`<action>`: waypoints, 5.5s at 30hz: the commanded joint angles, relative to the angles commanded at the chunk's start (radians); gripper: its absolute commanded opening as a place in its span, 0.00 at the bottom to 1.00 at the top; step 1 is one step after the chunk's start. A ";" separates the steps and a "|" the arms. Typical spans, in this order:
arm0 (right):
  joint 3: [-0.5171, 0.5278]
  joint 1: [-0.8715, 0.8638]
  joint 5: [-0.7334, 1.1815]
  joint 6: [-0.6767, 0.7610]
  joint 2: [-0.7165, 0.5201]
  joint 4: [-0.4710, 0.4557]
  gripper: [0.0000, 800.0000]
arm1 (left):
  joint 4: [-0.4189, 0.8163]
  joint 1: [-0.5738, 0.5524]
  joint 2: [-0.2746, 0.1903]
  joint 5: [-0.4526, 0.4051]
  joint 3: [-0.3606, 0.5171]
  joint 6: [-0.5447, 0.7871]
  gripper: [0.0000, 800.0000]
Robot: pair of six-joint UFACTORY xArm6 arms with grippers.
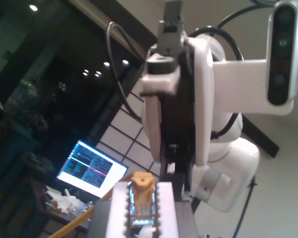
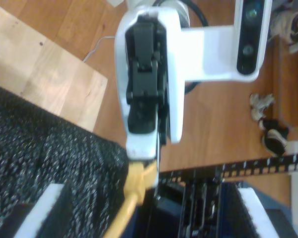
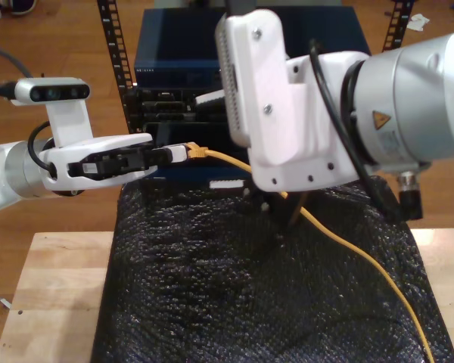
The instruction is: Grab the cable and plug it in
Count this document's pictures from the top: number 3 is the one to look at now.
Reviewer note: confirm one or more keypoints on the blue rack base unit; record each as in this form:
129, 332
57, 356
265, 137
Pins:
196, 174

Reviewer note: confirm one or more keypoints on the black rack server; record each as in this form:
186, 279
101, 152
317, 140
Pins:
162, 107

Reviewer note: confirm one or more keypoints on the black bubble wrap mat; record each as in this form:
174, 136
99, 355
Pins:
212, 283

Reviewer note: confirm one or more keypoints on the dark blue shoe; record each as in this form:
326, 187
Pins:
24, 7

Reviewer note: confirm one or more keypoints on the crumpled white paper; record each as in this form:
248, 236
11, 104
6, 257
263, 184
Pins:
418, 22

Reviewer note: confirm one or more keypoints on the blue network switch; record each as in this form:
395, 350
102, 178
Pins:
174, 38

